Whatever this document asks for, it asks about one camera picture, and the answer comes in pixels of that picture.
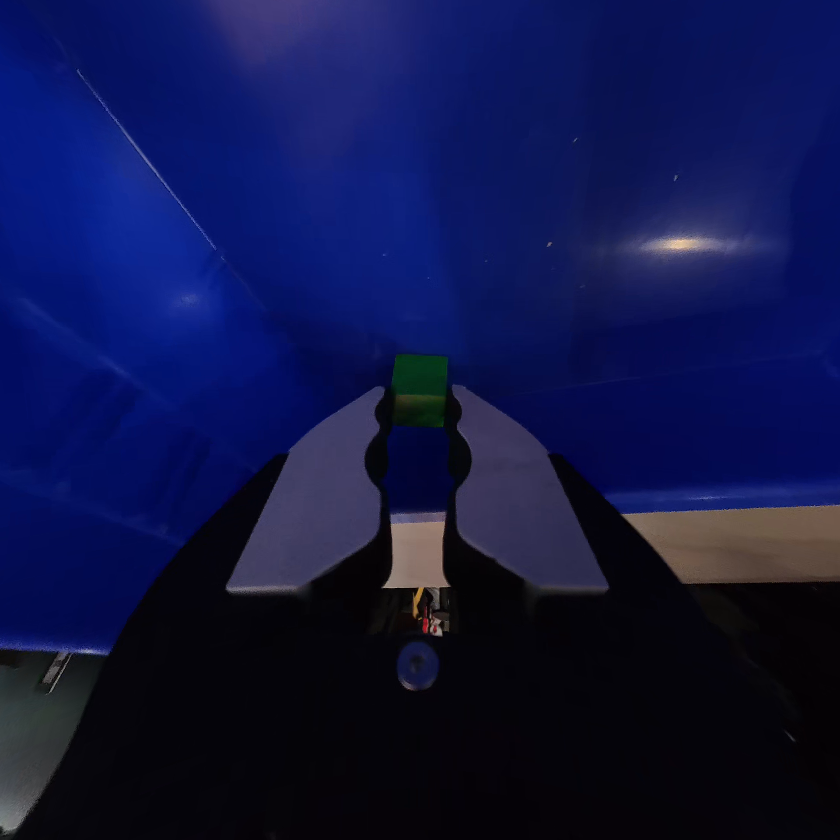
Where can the green wooden cube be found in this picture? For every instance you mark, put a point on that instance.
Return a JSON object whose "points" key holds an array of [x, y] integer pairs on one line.
{"points": [[420, 387]]}

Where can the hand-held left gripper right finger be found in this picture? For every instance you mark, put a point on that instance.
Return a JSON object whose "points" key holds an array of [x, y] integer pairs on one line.
{"points": [[518, 512]]}

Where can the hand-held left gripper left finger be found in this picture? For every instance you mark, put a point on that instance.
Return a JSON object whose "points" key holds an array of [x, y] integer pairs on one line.
{"points": [[315, 512]]}

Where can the blue plastic bin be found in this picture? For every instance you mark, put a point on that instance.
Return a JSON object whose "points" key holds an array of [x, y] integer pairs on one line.
{"points": [[197, 197]]}

